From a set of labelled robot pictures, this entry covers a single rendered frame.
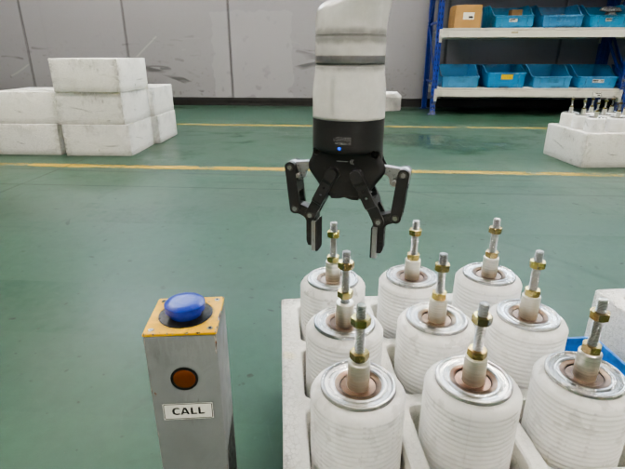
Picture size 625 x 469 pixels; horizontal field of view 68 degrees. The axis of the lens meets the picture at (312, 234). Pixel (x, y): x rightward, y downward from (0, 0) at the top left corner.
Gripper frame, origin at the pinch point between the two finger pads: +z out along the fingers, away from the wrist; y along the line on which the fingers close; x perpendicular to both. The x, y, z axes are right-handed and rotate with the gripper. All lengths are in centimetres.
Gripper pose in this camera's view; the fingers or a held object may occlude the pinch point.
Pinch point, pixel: (345, 241)
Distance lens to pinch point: 54.0
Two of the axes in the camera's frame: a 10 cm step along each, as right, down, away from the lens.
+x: 3.0, -3.4, 8.9
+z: 0.0, 9.3, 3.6
